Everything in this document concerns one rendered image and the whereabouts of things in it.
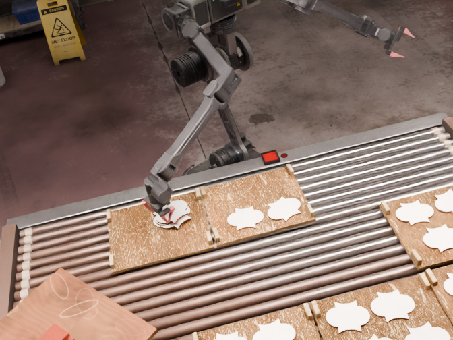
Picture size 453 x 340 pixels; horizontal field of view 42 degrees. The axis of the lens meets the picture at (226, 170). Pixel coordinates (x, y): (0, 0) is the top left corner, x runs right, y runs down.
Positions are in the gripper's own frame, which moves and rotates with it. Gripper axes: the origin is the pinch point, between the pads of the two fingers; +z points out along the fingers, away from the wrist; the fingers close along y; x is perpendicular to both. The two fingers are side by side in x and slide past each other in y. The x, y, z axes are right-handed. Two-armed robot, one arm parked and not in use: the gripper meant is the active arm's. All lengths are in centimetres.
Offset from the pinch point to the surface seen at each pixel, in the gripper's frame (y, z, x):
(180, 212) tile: -4.5, 0.5, -6.7
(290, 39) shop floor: 177, 95, -272
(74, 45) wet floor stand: 323, 81, -134
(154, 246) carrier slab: -7.9, 4.1, 10.6
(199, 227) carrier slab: -14.3, 3.9, -7.8
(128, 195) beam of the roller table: 28.1, 6.1, -2.1
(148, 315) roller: -30.9, 6.2, 32.2
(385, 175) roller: -53, 5, -80
